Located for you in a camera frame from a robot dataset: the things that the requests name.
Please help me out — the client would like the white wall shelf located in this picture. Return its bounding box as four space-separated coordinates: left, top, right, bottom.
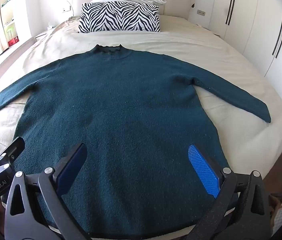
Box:
1 0 20 48

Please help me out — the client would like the green container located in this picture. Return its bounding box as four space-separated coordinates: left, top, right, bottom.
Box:
5 21 15 39

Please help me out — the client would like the bed with cream sheet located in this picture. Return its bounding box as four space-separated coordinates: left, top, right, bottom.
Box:
0 14 282 240

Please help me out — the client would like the white wardrobe with black handles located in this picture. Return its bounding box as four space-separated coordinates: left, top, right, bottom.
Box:
193 0 282 105

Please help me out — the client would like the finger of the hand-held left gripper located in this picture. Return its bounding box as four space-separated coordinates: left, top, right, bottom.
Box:
0 137 25 183

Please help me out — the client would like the zebra print pillow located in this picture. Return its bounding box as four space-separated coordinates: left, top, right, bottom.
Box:
78 1 161 33

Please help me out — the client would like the teal knit sweater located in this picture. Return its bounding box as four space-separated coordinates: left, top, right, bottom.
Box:
0 44 271 233

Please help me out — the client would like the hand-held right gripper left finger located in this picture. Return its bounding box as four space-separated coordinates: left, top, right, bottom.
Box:
4 143 93 240

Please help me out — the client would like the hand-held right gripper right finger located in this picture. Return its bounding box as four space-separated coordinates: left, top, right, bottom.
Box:
181 144 272 240

